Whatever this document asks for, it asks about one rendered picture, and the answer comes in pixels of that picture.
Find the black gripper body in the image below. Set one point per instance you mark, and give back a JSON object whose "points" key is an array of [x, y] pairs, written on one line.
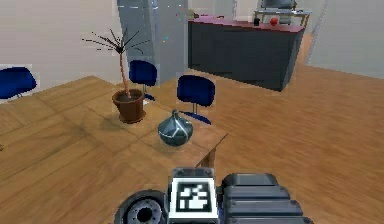
{"points": [[141, 208]]}

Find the houseplant in brown pot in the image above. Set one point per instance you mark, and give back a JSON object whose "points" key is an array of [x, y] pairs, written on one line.
{"points": [[129, 103]]}

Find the wooden table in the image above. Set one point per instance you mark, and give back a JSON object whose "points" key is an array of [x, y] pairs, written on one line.
{"points": [[83, 150]]}

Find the grey-blue round vase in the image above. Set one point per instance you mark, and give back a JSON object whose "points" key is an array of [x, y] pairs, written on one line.
{"points": [[175, 131]]}

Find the blue chair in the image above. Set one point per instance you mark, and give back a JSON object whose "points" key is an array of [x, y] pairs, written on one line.
{"points": [[143, 73], [196, 91], [15, 81]]}

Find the grey fridge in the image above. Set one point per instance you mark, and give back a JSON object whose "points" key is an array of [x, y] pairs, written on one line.
{"points": [[153, 36]]}

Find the dark counter with maroon top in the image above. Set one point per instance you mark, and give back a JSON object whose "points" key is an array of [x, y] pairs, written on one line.
{"points": [[240, 53]]}

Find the small black cup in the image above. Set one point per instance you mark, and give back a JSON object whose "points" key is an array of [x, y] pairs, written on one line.
{"points": [[256, 21]]}

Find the red ball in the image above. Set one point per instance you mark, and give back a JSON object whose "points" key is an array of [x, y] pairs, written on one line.
{"points": [[273, 21]]}

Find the grey metal table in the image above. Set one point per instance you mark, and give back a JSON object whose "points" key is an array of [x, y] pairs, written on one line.
{"points": [[283, 13]]}

